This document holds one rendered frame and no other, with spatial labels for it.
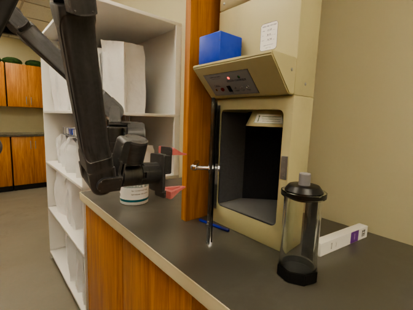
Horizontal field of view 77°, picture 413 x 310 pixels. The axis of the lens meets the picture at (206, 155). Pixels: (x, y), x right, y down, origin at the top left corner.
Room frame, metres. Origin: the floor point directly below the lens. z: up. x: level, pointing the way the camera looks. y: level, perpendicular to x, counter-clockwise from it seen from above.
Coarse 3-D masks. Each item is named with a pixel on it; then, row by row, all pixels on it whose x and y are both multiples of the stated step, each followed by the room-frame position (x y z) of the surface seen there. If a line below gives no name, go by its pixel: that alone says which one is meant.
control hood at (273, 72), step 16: (208, 64) 0.85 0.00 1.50; (224, 64) 0.80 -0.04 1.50; (240, 64) 0.76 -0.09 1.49; (256, 64) 0.73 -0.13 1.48; (272, 64) 0.70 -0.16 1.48; (288, 64) 0.72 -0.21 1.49; (256, 80) 0.77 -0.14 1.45; (272, 80) 0.73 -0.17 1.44; (288, 80) 0.73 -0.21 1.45; (224, 96) 0.92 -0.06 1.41; (240, 96) 0.87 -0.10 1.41; (256, 96) 0.83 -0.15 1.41
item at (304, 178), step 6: (300, 174) 0.63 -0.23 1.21; (306, 174) 0.63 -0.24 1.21; (300, 180) 0.63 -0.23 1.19; (306, 180) 0.62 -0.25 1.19; (288, 186) 0.63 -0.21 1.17; (294, 186) 0.62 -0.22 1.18; (300, 186) 0.62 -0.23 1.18; (306, 186) 0.62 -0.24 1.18; (312, 186) 0.62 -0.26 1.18; (318, 186) 0.62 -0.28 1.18; (294, 192) 0.61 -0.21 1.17; (300, 192) 0.60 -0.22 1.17; (306, 192) 0.60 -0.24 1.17; (312, 192) 0.60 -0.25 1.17; (318, 192) 0.60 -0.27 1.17
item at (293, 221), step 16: (288, 192) 0.61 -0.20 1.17; (288, 208) 0.62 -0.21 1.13; (304, 208) 0.59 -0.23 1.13; (320, 208) 0.60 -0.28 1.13; (288, 224) 0.61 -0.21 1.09; (304, 224) 0.59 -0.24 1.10; (320, 224) 0.61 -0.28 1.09; (288, 240) 0.61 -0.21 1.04; (304, 240) 0.59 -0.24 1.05; (288, 256) 0.61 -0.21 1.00; (304, 256) 0.59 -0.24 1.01; (304, 272) 0.59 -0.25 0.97
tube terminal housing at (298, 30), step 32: (256, 0) 0.86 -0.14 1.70; (288, 0) 0.78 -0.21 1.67; (320, 0) 0.81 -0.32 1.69; (256, 32) 0.86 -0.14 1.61; (288, 32) 0.77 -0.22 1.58; (288, 96) 0.76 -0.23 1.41; (288, 128) 0.76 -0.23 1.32; (288, 160) 0.75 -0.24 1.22; (224, 224) 0.93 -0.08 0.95; (256, 224) 0.82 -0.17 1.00
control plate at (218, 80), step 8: (232, 72) 0.80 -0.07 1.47; (240, 72) 0.78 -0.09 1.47; (248, 72) 0.77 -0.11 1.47; (208, 80) 0.90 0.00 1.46; (216, 80) 0.88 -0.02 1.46; (224, 80) 0.85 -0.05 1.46; (232, 80) 0.83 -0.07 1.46; (240, 80) 0.81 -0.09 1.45; (248, 80) 0.79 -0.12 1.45; (216, 88) 0.91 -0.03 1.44; (224, 88) 0.88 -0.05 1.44; (232, 88) 0.86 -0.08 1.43; (248, 88) 0.81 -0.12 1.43; (256, 88) 0.79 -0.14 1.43
